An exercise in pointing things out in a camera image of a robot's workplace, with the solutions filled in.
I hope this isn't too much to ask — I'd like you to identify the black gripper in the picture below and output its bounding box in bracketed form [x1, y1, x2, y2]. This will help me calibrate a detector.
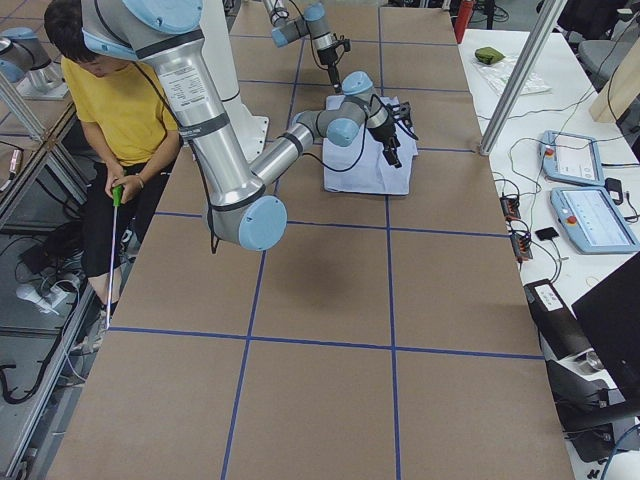
[368, 112, 402, 168]
[315, 42, 341, 93]

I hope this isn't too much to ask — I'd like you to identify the blue striped button shirt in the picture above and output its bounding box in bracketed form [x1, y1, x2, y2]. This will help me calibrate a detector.
[322, 127, 418, 196]

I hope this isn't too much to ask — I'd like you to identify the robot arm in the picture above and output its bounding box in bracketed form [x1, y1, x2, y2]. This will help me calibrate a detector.
[81, 1, 411, 251]
[262, 0, 351, 94]

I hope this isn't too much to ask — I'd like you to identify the clear plastic MINI bag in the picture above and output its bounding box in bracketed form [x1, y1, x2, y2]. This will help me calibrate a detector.
[477, 54, 554, 96]

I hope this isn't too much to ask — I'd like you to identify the green folded cloth pouch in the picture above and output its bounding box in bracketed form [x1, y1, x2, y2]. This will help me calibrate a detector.
[474, 46, 505, 65]

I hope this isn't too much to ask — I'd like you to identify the upper blue teach pendant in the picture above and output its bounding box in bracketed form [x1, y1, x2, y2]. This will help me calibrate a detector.
[539, 130, 605, 187]

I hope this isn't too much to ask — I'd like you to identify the blue teach pendant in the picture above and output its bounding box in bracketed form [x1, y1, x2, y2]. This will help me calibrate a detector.
[549, 186, 639, 254]
[539, 130, 605, 187]

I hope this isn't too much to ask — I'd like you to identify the person in yellow shirt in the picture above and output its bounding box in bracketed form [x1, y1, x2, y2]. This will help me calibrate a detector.
[44, 1, 181, 314]

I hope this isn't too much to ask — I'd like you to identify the lower blue teach pendant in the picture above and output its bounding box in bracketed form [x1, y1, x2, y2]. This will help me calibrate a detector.
[549, 186, 639, 254]

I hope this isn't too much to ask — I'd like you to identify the black computer monitor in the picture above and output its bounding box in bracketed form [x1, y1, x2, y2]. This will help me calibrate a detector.
[572, 255, 639, 399]

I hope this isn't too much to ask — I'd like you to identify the aluminium frame post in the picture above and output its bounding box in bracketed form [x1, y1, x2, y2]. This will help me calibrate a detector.
[479, 0, 567, 156]

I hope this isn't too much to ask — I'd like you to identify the green handled stick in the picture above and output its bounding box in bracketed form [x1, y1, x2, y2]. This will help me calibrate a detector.
[105, 185, 124, 330]

